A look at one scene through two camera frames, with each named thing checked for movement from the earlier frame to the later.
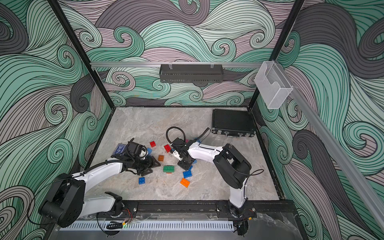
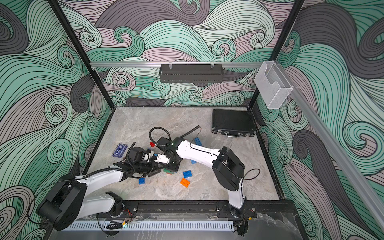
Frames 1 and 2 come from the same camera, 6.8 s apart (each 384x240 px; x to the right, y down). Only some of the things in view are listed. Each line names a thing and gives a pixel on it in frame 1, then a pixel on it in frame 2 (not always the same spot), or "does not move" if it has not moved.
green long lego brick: (168, 168) does not move
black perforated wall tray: (191, 73) does not move
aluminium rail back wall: (175, 64) does not move
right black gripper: (185, 167) to (171, 168)
